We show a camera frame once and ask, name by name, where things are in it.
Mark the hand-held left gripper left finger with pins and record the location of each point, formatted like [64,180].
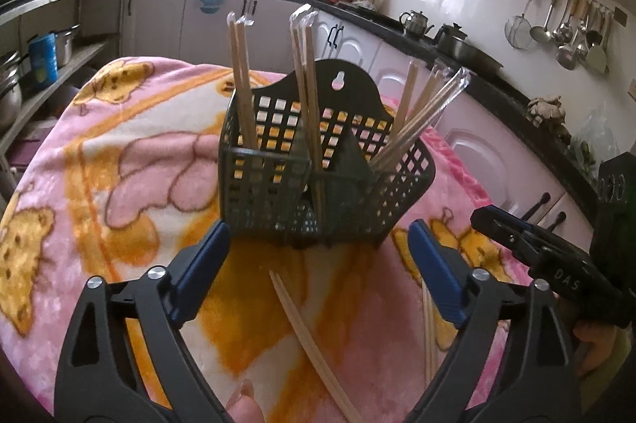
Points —
[201,274]

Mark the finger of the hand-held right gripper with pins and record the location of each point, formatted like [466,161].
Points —
[502,234]
[521,224]

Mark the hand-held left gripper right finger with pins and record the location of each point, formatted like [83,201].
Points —
[437,274]

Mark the black plastic utensil basket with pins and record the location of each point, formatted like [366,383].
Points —
[268,194]

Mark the row of hanging steel utensils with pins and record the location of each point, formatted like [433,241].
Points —
[571,35]

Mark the person's right hand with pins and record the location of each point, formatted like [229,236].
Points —
[594,346]

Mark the person's left hand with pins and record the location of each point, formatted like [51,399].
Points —
[243,405]

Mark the plastic bag of greens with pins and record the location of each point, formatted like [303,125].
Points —
[594,137]

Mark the dried garlic bunch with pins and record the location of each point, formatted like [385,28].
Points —
[546,111]

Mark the pink printed blanket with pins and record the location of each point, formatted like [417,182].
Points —
[124,184]

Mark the black wok with lid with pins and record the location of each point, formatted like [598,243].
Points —
[472,55]

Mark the steel kettle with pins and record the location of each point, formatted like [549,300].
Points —
[415,23]

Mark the grey kitchen shelf unit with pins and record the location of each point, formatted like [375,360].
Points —
[74,60]

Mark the small steel pot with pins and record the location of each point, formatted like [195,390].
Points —
[67,45]

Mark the blue cylindrical container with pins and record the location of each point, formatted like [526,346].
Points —
[42,60]

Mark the blue plastic bowl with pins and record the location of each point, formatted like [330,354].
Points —
[210,1]

